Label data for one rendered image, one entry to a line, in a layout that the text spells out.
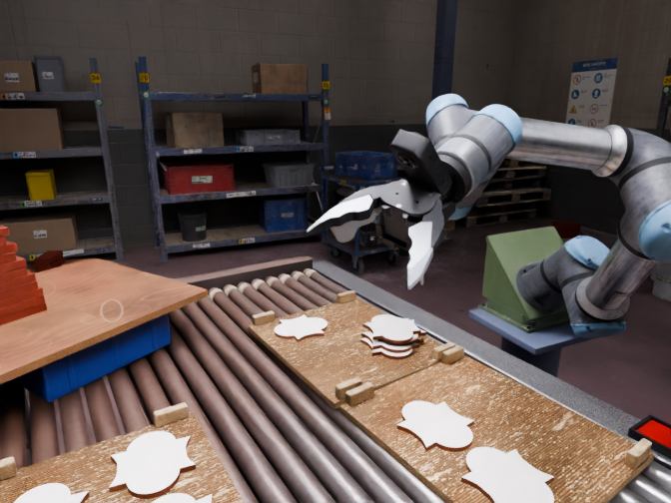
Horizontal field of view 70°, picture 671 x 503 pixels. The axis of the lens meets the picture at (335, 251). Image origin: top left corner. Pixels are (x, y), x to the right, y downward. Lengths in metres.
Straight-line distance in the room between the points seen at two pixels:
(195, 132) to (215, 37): 1.17
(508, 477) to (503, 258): 0.80
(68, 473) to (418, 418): 0.58
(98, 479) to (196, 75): 5.02
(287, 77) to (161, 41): 1.34
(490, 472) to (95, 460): 0.63
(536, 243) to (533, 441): 0.82
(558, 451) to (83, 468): 0.77
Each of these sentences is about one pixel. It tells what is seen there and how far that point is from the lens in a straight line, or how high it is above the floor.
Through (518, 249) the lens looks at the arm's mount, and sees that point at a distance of 1.57.
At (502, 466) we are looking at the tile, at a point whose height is 0.95.
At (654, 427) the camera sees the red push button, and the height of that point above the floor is 0.93.
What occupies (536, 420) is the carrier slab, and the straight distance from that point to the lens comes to 1.00.
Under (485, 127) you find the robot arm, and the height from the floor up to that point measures 1.46.
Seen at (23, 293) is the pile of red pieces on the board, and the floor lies 1.09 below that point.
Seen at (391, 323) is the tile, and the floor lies 0.97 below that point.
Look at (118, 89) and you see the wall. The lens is 5.55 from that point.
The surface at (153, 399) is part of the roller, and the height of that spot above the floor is 0.92.
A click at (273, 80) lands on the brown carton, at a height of 1.73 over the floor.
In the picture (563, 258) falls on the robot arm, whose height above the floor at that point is 1.10.
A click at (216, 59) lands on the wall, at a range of 5.67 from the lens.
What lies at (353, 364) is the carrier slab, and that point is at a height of 0.94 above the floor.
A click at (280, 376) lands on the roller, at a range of 1.09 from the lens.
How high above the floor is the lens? 1.49
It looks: 17 degrees down
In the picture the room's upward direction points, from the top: straight up
